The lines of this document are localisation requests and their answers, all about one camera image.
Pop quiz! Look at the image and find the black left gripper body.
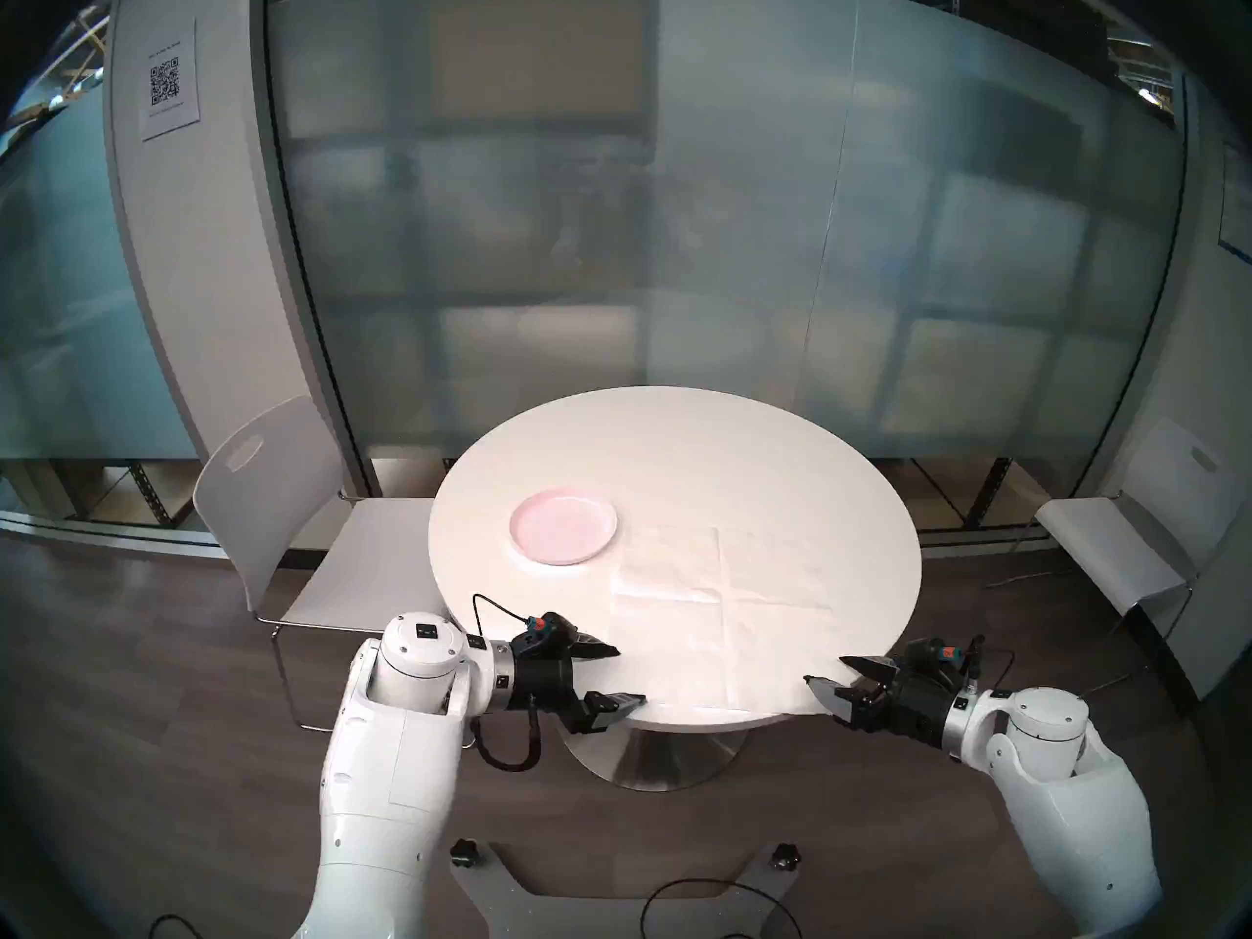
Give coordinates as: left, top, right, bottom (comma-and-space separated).
509, 644, 593, 735

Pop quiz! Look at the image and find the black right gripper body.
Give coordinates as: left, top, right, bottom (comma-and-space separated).
853, 665, 955, 749

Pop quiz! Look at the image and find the white paper napkin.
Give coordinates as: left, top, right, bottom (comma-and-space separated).
602, 526, 837, 721

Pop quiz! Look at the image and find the pink round plate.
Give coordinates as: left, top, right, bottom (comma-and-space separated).
507, 487, 619, 567

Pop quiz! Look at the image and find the metal shelf rack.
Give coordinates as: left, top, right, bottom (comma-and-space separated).
0, 458, 211, 535
905, 455, 1038, 537

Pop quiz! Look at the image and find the QR code paper sign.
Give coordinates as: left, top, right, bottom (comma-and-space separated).
140, 16, 203, 143

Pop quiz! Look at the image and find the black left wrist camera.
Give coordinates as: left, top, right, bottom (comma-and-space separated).
516, 610, 580, 656

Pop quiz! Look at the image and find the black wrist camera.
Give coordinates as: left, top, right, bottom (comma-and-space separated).
898, 636, 967, 679
516, 610, 580, 656

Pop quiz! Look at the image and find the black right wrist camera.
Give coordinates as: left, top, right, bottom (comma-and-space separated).
898, 636, 967, 679

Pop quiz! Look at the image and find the silver table pedestal base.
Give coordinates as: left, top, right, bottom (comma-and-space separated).
562, 722, 749, 791

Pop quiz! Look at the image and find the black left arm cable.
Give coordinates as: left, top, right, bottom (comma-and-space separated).
471, 593, 545, 774

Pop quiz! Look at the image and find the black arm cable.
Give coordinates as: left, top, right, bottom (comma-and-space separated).
961, 636, 1014, 698
471, 593, 545, 774

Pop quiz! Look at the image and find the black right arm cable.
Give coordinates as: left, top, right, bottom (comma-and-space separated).
961, 636, 1014, 698

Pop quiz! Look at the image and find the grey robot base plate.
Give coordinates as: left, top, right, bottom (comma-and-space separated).
448, 839, 805, 939

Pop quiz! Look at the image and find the white chair with square handle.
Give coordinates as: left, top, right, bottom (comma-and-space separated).
986, 417, 1229, 698

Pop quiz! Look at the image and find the white chair with oval handle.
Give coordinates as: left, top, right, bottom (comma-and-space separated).
193, 394, 461, 735

